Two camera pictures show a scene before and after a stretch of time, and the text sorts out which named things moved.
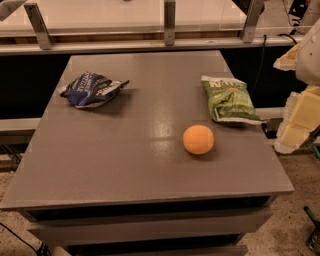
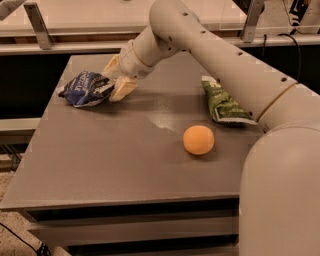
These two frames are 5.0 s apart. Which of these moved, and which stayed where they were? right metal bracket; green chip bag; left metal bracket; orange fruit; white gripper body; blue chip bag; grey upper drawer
Moved: white gripper body
Stayed: green chip bag; right metal bracket; grey upper drawer; blue chip bag; orange fruit; left metal bracket
